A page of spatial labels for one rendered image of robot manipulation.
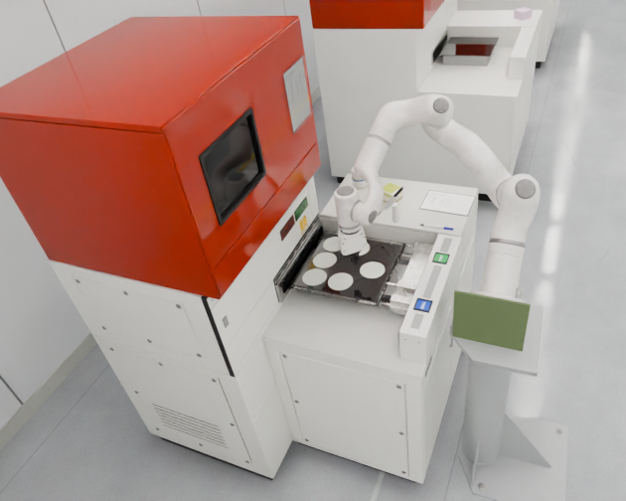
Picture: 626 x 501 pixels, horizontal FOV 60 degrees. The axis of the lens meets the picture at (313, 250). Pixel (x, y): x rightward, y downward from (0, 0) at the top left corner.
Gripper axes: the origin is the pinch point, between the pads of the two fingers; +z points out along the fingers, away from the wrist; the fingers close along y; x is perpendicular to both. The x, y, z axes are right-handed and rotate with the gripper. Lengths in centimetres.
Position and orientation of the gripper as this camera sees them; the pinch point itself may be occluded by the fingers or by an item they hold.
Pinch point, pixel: (354, 258)
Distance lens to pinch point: 209.4
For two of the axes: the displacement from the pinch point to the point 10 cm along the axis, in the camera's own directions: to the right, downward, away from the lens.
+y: 9.4, -3.0, 1.5
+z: 1.4, 7.6, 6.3
